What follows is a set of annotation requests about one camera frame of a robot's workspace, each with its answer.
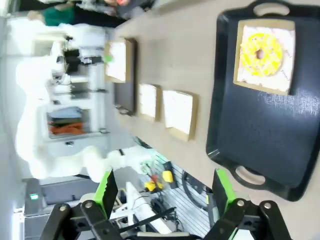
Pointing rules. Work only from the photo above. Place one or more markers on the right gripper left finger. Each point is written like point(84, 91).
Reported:
point(105, 195)

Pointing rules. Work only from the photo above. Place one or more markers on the white flat board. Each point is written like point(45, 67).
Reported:
point(140, 207)

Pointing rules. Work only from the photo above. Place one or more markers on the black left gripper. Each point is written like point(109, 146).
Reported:
point(72, 61)

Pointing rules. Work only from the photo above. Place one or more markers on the shelf with folded clothes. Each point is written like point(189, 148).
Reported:
point(65, 122)

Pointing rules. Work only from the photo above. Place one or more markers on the square brown cardboard box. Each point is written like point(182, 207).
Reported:
point(158, 102)
point(238, 82)
point(195, 115)
point(131, 60)

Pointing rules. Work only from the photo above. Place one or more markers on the grey box with green light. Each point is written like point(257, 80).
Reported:
point(35, 197)

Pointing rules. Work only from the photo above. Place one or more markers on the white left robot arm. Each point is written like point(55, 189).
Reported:
point(60, 155)

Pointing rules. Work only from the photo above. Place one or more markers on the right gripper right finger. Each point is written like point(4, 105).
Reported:
point(222, 195)

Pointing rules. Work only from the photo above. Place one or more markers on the yellow glazed donut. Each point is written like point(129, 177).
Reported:
point(250, 62)

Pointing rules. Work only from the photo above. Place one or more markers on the yellow and black tool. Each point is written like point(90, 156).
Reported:
point(152, 186)

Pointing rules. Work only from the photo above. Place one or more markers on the dark brown plastic tray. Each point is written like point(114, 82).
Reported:
point(125, 97)

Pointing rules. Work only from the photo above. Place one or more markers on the person in green top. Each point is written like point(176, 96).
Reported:
point(57, 15)

